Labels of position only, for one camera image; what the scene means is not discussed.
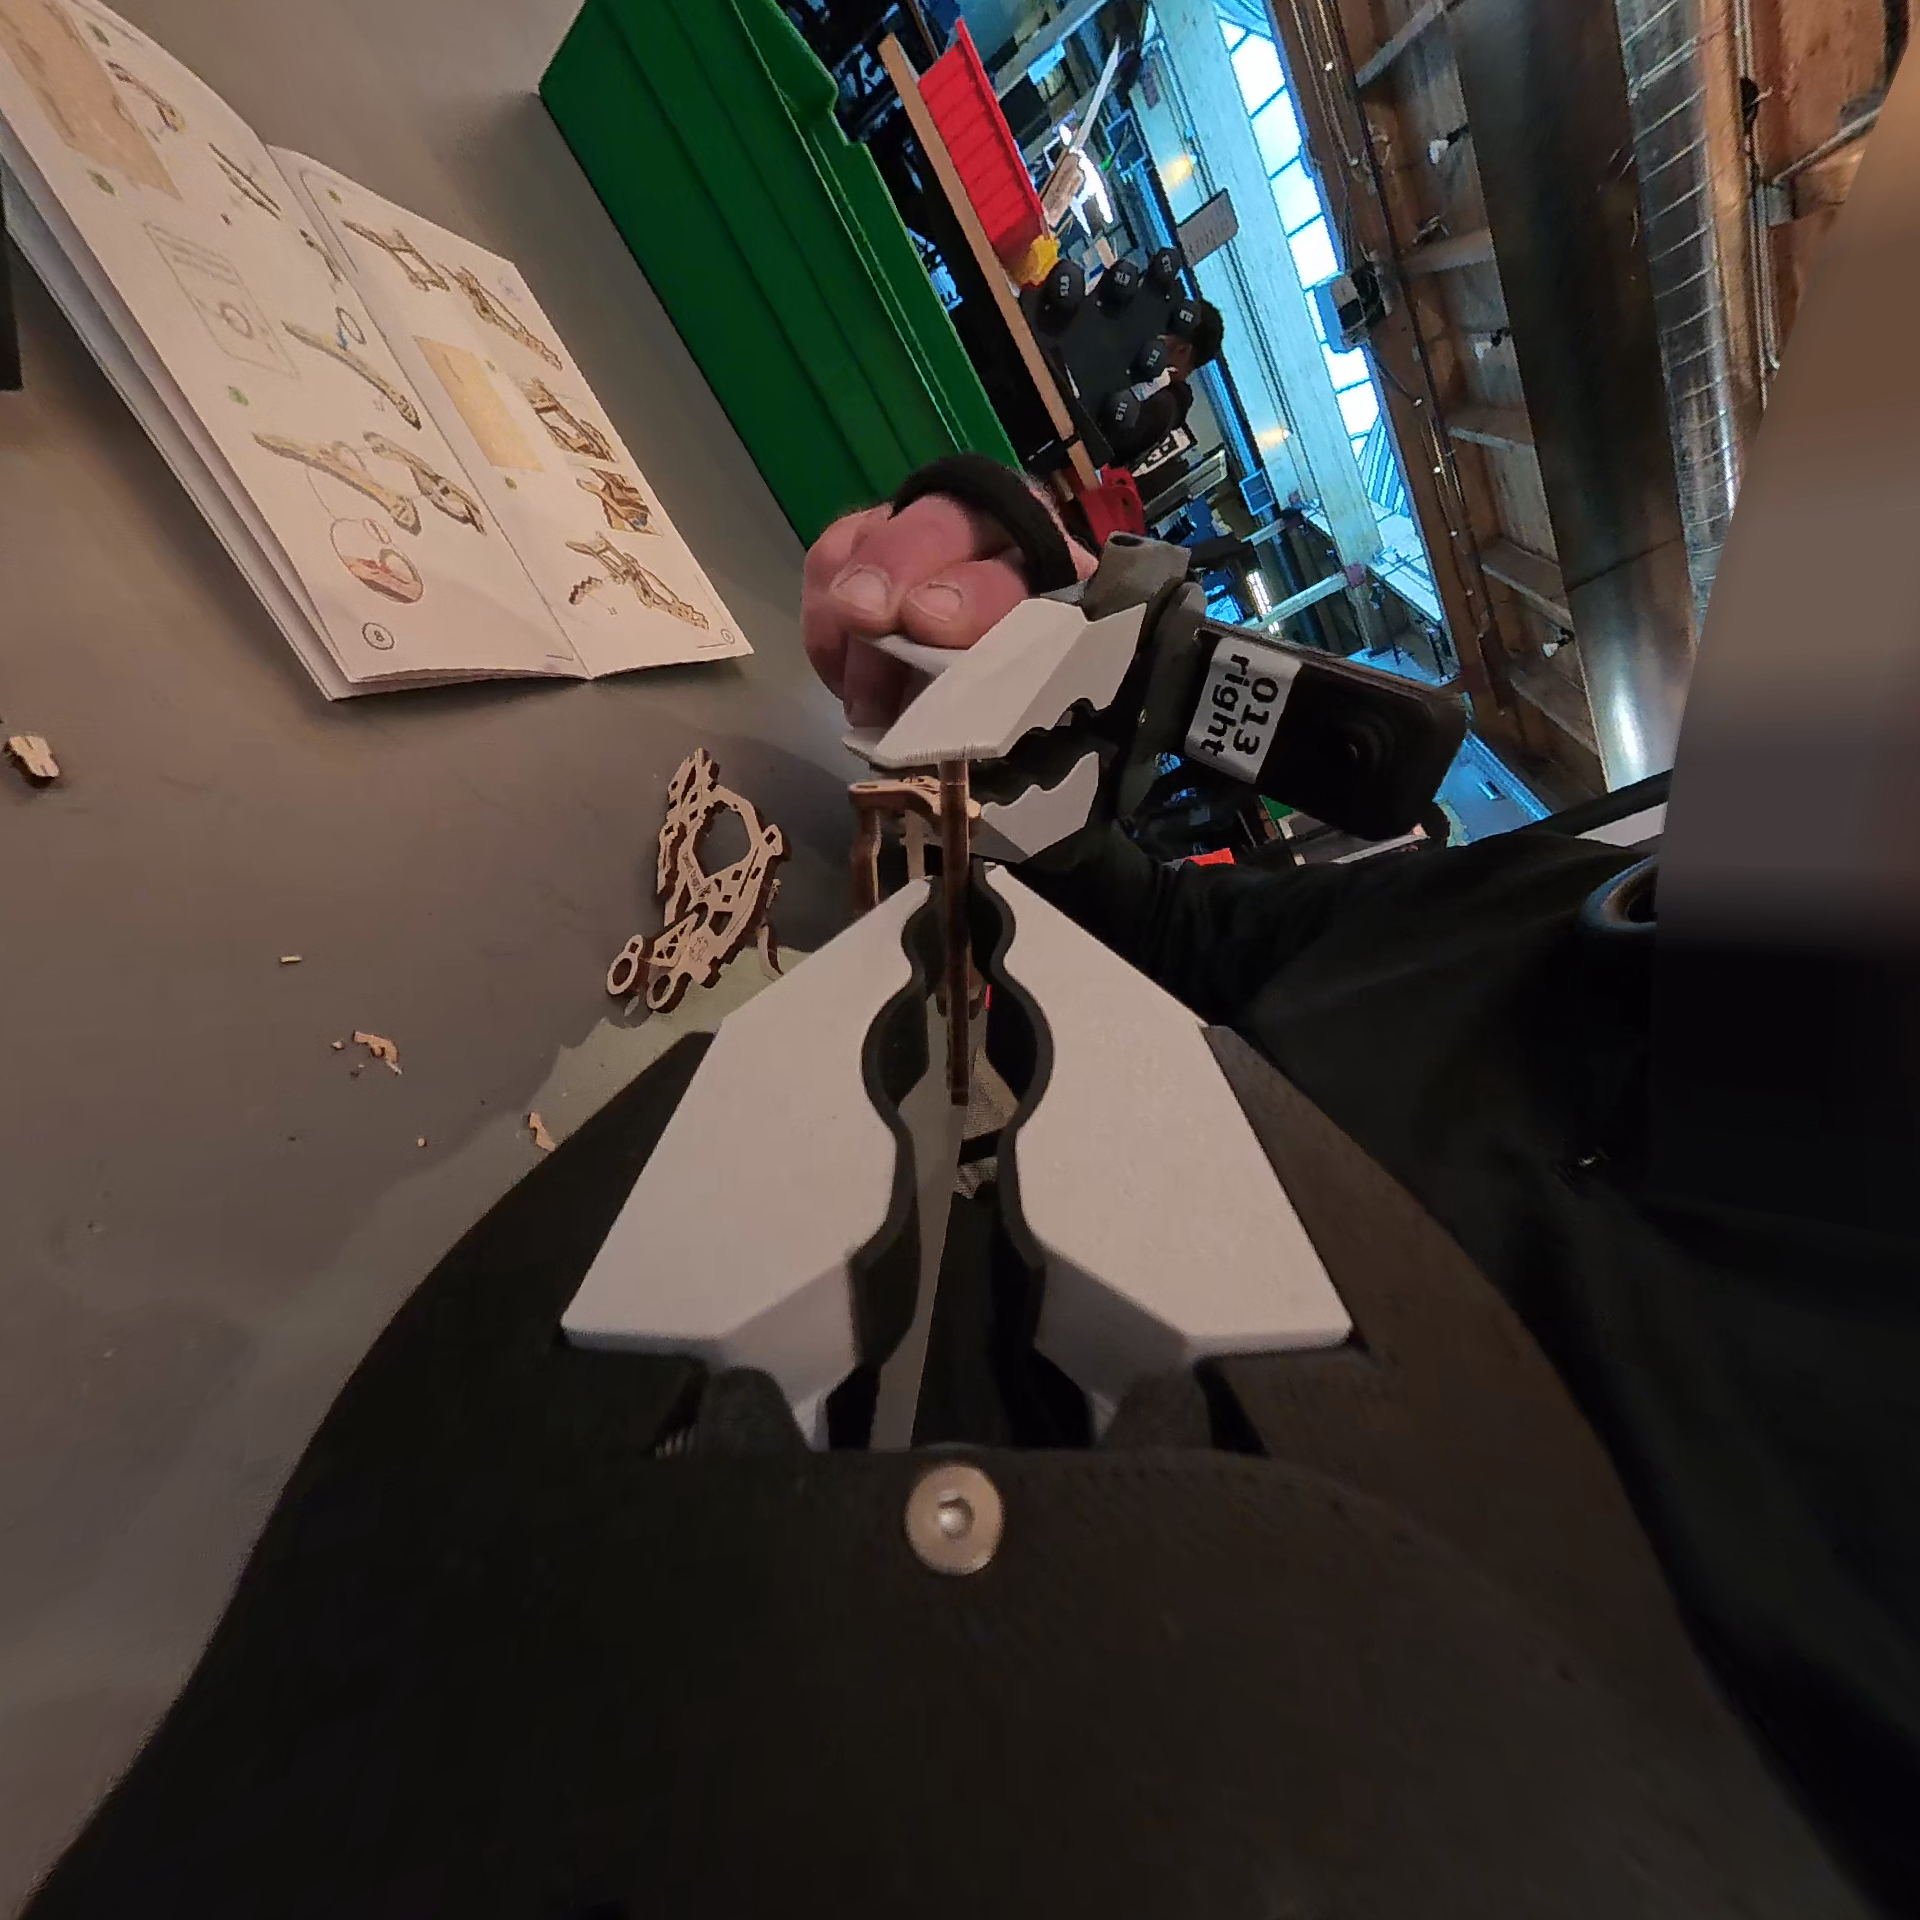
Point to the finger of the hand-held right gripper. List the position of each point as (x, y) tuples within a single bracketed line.
[(1024, 676), (1030, 821)]

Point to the person's right forearm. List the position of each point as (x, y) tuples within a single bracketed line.
[(1141, 919)]

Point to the wooden frame part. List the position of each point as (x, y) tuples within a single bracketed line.
[(956, 841)]

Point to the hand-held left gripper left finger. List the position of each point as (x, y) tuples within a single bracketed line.
[(748, 1203)]

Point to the black dumbbell rack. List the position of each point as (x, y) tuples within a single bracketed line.
[(1141, 360)]

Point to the wooden chassis assembly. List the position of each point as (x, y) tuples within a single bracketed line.
[(706, 886)]

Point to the red plastic bin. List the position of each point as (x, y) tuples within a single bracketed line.
[(976, 136)]

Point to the open instruction booklet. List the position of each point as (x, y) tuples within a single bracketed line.
[(451, 451)]

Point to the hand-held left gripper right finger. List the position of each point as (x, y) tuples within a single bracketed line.
[(1170, 1203)]

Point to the green plastic bin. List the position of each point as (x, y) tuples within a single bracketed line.
[(748, 223)]

